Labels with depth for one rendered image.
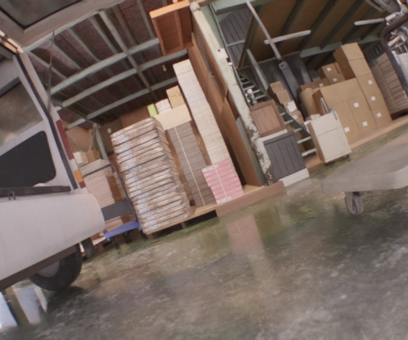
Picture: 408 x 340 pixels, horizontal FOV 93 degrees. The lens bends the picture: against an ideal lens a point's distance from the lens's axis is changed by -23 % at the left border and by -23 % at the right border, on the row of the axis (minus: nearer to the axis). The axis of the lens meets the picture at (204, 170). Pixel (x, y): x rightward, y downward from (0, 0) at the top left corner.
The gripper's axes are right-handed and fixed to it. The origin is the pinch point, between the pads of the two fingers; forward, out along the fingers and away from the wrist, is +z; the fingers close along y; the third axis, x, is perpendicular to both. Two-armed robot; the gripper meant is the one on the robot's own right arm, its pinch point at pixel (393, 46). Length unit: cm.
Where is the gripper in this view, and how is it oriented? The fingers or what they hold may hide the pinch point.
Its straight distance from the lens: 169.1
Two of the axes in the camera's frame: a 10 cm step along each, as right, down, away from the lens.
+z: -7.3, 6.4, -2.1
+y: 1.9, -1.1, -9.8
